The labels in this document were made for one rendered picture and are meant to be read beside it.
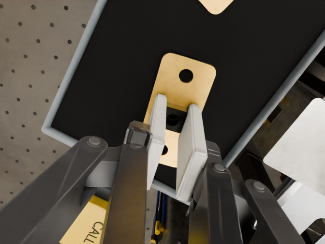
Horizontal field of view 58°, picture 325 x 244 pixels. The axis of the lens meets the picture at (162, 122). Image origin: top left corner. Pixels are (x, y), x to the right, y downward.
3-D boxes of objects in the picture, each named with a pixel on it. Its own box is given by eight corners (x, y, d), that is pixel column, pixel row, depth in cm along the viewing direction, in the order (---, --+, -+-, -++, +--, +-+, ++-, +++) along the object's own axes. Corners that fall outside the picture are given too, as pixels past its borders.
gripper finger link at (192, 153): (193, 151, 14) (208, 156, 14) (190, 102, 20) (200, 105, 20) (174, 200, 15) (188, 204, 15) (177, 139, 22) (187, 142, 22)
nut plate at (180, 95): (180, 167, 23) (180, 175, 22) (134, 154, 23) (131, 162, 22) (218, 66, 20) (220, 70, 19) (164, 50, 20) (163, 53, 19)
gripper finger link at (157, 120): (148, 193, 15) (134, 189, 15) (155, 132, 21) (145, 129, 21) (165, 144, 14) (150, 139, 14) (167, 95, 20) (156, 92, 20)
